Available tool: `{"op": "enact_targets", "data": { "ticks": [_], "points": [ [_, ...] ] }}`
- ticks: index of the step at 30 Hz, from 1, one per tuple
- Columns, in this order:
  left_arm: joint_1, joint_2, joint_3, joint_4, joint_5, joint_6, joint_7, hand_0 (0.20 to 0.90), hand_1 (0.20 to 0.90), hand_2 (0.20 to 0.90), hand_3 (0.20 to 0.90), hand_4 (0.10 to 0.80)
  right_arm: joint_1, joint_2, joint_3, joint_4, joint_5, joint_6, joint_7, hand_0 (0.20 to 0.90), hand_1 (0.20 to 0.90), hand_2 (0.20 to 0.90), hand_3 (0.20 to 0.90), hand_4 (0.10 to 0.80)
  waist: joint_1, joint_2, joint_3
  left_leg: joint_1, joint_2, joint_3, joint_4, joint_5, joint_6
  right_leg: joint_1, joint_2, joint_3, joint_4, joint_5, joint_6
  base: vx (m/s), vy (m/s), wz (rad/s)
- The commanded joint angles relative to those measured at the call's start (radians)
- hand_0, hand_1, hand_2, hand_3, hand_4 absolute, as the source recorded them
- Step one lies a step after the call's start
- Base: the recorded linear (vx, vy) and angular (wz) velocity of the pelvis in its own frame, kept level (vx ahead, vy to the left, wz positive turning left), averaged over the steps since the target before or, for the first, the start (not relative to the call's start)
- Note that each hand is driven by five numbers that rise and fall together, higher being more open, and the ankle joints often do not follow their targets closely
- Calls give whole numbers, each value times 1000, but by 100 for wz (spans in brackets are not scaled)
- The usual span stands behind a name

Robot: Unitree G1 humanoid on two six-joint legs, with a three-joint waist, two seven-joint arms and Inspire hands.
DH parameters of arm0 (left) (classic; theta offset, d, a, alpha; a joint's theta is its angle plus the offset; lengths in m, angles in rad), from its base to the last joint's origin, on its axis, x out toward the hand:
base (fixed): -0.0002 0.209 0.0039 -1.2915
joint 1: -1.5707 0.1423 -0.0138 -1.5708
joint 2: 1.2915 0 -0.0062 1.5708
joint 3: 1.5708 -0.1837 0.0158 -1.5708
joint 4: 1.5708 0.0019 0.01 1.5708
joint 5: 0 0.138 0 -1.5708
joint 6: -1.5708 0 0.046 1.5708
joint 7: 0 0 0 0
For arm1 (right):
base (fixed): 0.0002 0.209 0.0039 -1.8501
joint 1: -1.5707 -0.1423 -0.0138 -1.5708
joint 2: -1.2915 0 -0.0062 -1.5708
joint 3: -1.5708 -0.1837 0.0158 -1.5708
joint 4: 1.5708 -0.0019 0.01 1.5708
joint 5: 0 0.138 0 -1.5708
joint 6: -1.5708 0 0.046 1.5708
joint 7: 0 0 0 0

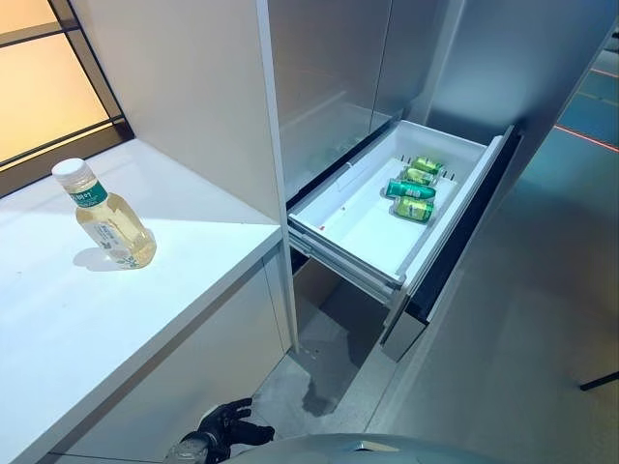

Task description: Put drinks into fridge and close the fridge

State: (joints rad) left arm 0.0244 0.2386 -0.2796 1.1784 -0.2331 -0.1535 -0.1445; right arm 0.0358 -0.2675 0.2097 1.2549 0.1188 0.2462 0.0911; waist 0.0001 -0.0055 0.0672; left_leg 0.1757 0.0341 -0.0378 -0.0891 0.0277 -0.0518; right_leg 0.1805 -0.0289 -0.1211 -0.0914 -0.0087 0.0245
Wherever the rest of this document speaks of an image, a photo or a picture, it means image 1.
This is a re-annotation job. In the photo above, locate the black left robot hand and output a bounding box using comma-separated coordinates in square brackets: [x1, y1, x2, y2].
[197, 396, 276, 458]

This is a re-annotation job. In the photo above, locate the white fridge drawer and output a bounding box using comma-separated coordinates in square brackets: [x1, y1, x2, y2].
[286, 119, 522, 363]

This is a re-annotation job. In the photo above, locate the stainless steel fridge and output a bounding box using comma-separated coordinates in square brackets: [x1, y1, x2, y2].
[267, 0, 619, 363]

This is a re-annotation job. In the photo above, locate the grey robot torso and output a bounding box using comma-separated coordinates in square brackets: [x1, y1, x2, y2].
[230, 433, 489, 464]

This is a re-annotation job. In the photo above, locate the white counter cabinet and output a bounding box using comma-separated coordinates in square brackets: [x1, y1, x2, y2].
[0, 137, 297, 464]

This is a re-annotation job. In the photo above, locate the clear tea bottle white cap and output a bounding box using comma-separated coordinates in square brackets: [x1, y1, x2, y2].
[51, 159, 158, 269]

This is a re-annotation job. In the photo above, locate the green drink can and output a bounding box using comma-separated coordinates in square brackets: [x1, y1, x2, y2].
[409, 155, 446, 176]
[390, 195, 435, 223]
[399, 166, 439, 187]

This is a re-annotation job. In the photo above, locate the teal green bottle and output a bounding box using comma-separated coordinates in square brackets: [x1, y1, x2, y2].
[384, 178, 437, 200]

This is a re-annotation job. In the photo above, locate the black furniture leg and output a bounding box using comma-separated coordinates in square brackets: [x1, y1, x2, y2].
[578, 369, 619, 392]

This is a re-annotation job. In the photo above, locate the black framed window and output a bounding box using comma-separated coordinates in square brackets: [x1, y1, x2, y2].
[0, 0, 136, 200]

